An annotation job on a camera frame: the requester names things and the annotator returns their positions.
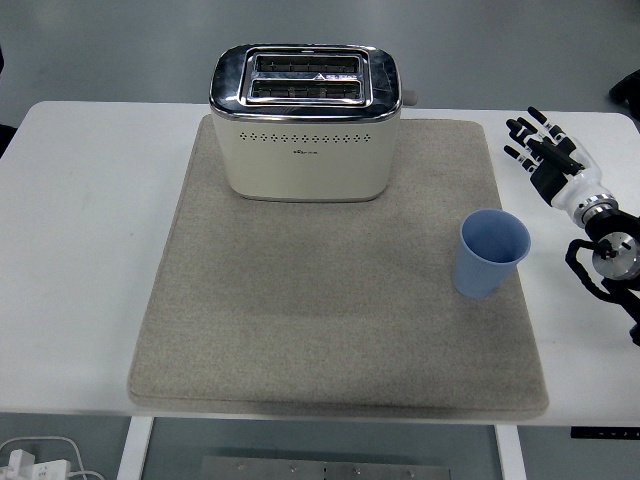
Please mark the grey metal plate with screws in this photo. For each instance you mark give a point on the grey metal plate with screws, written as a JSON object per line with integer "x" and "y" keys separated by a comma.
{"x": 325, "y": 470}

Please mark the cream chrome two-slot toaster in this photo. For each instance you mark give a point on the cream chrome two-slot toaster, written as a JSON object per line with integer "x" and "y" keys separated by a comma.
{"x": 305, "y": 160}

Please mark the light blue plastic cup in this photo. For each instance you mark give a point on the light blue plastic cup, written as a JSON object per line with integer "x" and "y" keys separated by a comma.
{"x": 480, "y": 272}

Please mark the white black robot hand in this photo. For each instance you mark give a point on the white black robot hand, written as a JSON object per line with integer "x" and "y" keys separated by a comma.
{"x": 582, "y": 177}

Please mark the white table leg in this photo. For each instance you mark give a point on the white table leg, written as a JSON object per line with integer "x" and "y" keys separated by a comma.
{"x": 132, "y": 450}
{"x": 510, "y": 452}

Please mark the white power strip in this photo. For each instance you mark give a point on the white power strip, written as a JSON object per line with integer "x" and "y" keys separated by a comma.
{"x": 35, "y": 467}

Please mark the person's foot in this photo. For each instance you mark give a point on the person's foot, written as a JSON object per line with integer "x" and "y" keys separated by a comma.
{"x": 627, "y": 87}

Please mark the beige fabric table mat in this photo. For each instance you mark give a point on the beige fabric table mat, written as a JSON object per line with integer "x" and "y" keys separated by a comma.
{"x": 320, "y": 320}

